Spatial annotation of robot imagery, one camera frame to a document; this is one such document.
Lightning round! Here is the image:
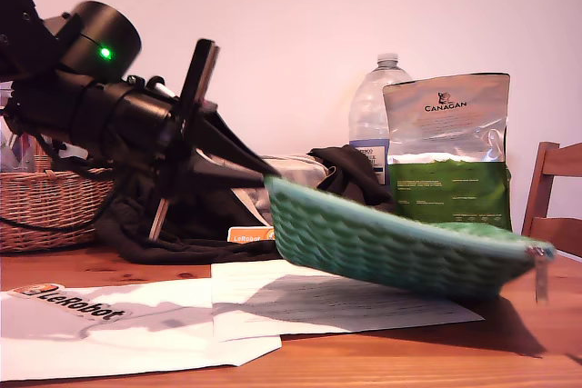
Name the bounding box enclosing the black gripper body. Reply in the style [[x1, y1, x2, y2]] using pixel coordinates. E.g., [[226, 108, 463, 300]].
[[111, 39, 220, 240]]

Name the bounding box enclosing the green wave pattern zip bag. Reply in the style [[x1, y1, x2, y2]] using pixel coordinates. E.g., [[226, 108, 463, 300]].
[[263, 174, 557, 302]]

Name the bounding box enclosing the silver zipper pull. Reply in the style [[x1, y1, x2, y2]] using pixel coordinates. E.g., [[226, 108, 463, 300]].
[[527, 245, 551, 303]]

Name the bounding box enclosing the green silver Canagan food bag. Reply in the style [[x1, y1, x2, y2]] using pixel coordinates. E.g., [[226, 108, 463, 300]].
[[381, 72, 515, 233]]

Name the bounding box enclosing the small orange LeRobot sticker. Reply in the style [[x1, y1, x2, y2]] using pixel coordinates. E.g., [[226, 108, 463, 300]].
[[226, 225, 277, 244]]

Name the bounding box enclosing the black hoodie with grey lining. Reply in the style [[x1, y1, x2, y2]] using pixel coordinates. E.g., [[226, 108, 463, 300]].
[[95, 144, 396, 266]]

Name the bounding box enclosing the clear plastic container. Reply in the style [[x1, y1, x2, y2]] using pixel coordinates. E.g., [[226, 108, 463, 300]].
[[0, 81, 37, 174]]

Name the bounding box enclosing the large clear water bottle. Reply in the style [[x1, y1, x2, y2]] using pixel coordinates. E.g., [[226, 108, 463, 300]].
[[348, 52, 415, 194]]

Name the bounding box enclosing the printed white paper sheet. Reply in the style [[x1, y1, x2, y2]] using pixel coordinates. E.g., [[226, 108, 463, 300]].
[[210, 260, 486, 343]]

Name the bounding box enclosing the blank white paper sheet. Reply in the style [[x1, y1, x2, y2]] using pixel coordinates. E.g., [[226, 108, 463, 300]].
[[0, 276, 284, 383]]

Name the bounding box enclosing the large LeRobot sticker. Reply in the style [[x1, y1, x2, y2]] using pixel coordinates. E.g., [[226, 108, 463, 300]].
[[9, 282, 133, 324]]

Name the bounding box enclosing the wooden chair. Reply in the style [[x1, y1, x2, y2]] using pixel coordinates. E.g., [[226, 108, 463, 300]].
[[520, 141, 582, 264]]

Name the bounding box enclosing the pale grey camera box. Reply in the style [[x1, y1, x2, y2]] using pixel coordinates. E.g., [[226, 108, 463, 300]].
[[125, 73, 176, 101]]

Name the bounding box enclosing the wicker basket with handle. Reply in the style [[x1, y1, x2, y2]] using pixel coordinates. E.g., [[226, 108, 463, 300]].
[[0, 133, 117, 254]]

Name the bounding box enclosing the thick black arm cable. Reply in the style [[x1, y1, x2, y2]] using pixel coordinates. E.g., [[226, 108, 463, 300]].
[[0, 133, 133, 231]]

